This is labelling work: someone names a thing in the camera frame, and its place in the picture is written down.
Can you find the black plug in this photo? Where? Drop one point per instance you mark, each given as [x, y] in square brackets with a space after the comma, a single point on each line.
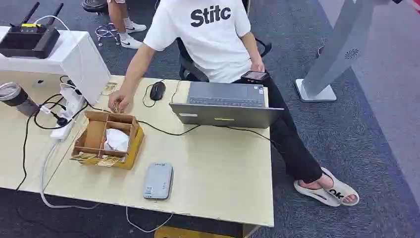
[61, 121]

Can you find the white power strip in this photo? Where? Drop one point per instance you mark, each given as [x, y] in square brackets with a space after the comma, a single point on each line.
[67, 113]

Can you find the black router with antennas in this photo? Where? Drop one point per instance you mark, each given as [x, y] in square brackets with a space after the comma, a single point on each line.
[29, 39]

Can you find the crumpled white paper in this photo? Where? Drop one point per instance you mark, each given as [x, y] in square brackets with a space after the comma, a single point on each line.
[116, 140]

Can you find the person's right hand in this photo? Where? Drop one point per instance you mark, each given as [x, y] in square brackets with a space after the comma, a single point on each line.
[118, 98]

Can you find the yellow box under desk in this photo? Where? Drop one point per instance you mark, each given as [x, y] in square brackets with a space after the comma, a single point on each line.
[183, 233]

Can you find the seated person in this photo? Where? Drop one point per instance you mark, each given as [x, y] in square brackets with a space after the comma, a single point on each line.
[210, 49]

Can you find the black office chair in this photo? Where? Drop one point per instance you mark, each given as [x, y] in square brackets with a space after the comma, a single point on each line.
[188, 67]

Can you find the wooden divided card box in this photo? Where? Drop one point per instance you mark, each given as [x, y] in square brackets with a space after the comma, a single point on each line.
[95, 134]

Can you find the chrome stool base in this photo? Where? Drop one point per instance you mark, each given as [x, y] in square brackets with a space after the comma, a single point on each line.
[106, 32]

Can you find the black computer mouse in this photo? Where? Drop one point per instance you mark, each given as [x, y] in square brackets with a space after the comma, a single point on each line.
[157, 90]

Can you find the standing person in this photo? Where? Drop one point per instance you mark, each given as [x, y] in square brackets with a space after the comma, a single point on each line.
[116, 14]

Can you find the flat grey power bank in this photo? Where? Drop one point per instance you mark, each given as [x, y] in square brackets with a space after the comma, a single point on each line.
[158, 181]

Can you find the white computer case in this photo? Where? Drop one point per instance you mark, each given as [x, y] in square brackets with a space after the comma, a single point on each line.
[85, 65]

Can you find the grey floor stand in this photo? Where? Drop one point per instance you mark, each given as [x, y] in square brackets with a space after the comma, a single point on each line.
[341, 42]

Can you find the beige sandal with black print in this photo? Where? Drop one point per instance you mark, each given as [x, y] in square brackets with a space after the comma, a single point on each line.
[341, 192]

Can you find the small stack of cards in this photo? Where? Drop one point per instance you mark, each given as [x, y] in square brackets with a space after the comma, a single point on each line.
[116, 107]

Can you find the grey laptop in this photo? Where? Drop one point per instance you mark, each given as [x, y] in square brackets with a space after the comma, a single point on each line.
[226, 108]

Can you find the person's left hand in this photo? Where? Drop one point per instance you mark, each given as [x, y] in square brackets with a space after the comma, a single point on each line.
[258, 66]

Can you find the steel tumbler with dark sleeve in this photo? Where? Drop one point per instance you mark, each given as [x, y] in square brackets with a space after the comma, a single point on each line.
[14, 97]

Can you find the printed card on desk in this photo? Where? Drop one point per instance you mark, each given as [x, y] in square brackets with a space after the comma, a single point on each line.
[110, 88]

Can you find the black smartphone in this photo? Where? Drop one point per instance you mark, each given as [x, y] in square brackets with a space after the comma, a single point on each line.
[254, 76]

